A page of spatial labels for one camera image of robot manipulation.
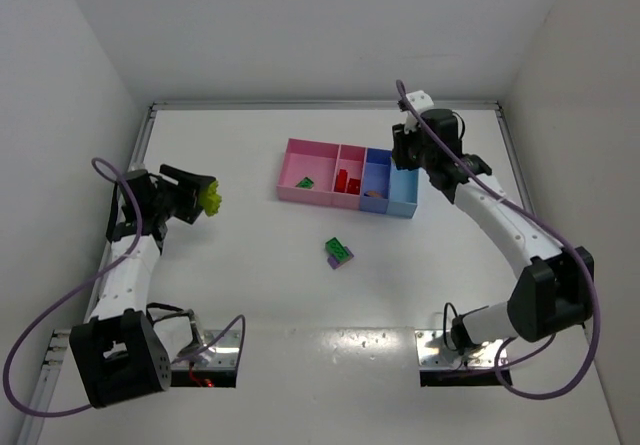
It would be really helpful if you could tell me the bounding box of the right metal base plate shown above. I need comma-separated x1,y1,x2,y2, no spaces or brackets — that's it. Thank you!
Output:
414,329,503,373

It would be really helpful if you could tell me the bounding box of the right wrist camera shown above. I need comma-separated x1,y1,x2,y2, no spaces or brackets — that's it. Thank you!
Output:
398,90,435,134

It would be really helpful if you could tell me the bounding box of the metal base plate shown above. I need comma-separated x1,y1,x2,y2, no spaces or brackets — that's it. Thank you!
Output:
414,329,503,373
171,329,243,372

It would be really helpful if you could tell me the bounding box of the pink large container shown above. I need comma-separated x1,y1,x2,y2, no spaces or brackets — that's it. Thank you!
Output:
276,138,340,206

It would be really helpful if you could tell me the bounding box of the dark blue container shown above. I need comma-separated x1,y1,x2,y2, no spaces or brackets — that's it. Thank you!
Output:
359,148,391,214

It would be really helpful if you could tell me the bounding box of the green lego brick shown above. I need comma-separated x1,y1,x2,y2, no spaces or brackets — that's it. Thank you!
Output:
325,237,349,262
296,177,315,189

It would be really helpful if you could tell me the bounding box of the light blue container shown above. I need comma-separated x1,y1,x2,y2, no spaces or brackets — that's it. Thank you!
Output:
386,163,419,219

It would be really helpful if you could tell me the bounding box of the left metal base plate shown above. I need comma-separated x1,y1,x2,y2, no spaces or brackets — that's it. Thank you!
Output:
171,329,243,372

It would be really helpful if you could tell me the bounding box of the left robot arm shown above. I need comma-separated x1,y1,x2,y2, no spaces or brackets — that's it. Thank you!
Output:
70,165,221,409

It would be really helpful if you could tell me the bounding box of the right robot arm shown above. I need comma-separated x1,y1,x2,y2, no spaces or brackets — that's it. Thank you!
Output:
392,109,594,353

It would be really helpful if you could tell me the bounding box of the red lego brick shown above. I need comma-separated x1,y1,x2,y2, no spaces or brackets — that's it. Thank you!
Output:
346,178,361,195
334,168,349,193

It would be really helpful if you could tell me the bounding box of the yellow-green lego plate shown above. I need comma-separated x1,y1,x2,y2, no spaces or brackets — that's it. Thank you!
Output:
198,180,222,217

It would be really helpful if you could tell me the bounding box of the pink small container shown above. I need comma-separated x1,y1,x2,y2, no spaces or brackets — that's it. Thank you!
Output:
331,144,366,210

